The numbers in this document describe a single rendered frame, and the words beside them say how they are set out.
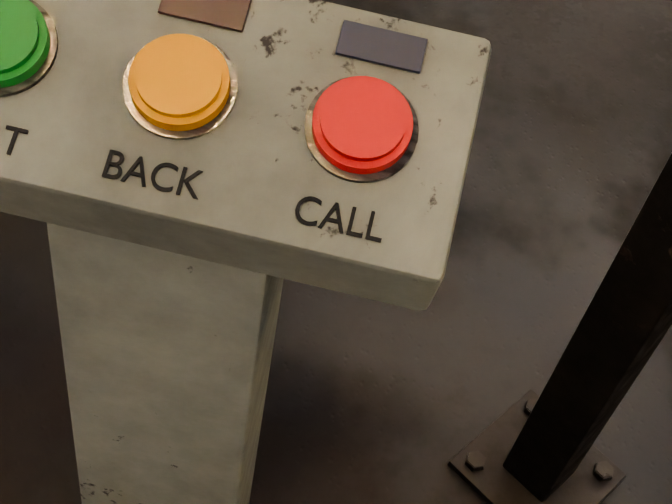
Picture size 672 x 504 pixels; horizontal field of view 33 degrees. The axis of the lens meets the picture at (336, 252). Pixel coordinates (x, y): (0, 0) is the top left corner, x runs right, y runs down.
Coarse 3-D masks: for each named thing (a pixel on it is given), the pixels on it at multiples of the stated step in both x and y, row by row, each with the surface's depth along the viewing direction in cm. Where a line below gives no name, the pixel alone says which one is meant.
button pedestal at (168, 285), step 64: (64, 0) 46; (128, 0) 46; (256, 0) 47; (320, 0) 47; (64, 64) 45; (128, 64) 45; (256, 64) 46; (320, 64) 46; (448, 64) 46; (0, 128) 44; (64, 128) 44; (128, 128) 45; (256, 128) 45; (448, 128) 45; (0, 192) 45; (64, 192) 44; (128, 192) 44; (192, 192) 44; (256, 192) 44; (320, 192) 44; (384, 192) 44; (448, 192) 44; (64, 256) 50; (128, 256) 49; (192, 256) 48; (256, 256) 46; (320, 256) 44; (384, 256) 44; (64, 320) 54; (128, 320) 53; (192, 320) 52; (256, 320) 51; (128, 384) 58; (192, 384) 56; (256, 384) 57; (128, 448) 63; (192, 448) 62; (256, 448) 73
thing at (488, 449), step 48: (624, 240) 77; (624, 288) 79; (576, 336) 86; (624, 336) 82; (576, 384) 89; (624, 384) 88; (528, 432) 97; (576, 432) 92; (480, 480) 102; (528, 480) 101; (576, 480) 104
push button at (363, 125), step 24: (336, 96) 44; (360, 96) 44; (384, 96) 44; (312, 120) 44; (336, 120) 44; (360, 120) 44; (384, 120) 44; (408, 120) 44; (336, 144) 44; (360, 144) 44; (384, 144) 44; (408, 144) 44; (360, 168) 44; (384, 168) 44
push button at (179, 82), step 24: (144, 48) 45; (168, 48) 44; (192, 48) 45; (216, 48) 45; (144, 72) 44; (168, 72) 44; (192, 72) 44; (216, 72) 44; (144, 96) 44; (168, 96) 44; (192, 96) 44; (216, 96) 44; (168, 120) 44; (192, 120) 44
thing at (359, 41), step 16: (352, 32) 46; (368, 32) 46; (384, 32) 46; (336, 48) 46; (352, 48) 46; (368, 48) 46; (384, 48) 46; (400, 48) 46; (416, 48) 46; (384, 64) 46; (400, 64) 46; (416, 64) 46
